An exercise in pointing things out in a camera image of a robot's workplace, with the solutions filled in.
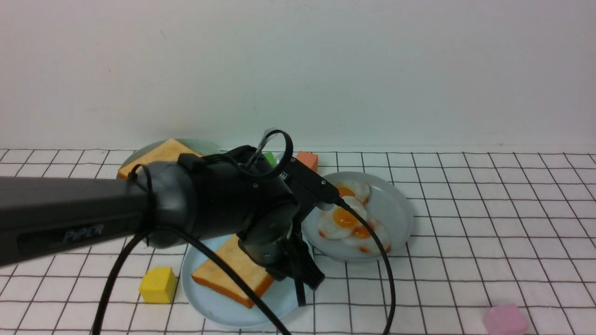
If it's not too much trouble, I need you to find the fried egg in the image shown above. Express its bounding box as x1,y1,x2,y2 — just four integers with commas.
347,219,392,255
334,180,371,206
318,196,369,240

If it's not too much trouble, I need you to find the white grid tablecloth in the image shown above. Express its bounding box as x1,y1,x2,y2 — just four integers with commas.
0,149,596,335

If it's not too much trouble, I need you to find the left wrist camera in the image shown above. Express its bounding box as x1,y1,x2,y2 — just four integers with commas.
282,157,340,223

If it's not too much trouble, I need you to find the yellow cube block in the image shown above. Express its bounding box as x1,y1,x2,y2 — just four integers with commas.
139,267,177,304

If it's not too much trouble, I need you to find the orange-pink cube block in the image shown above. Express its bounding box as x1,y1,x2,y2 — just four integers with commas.
296,151,319,173

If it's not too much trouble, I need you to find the grey plate with eggs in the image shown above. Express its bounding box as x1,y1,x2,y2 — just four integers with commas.
301,172,415,262

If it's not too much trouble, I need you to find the green cube block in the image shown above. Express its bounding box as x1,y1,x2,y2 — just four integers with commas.
264,152,277,167

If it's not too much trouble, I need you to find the pink cube block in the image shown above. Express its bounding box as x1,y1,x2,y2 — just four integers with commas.
482,304,529,335

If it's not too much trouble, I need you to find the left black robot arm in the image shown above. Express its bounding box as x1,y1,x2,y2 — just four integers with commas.
1,146,339,305

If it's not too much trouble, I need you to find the left black cable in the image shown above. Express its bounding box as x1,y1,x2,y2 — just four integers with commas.
91,129,396,335

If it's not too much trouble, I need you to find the green plate with bread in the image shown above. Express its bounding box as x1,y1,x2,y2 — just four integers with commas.
142,138,221,156

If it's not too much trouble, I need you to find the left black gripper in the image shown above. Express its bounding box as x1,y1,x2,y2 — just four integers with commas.
237,204,325,307

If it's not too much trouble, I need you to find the toast slice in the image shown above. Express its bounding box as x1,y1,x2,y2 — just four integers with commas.
191,234,274,309
117,138,202,180

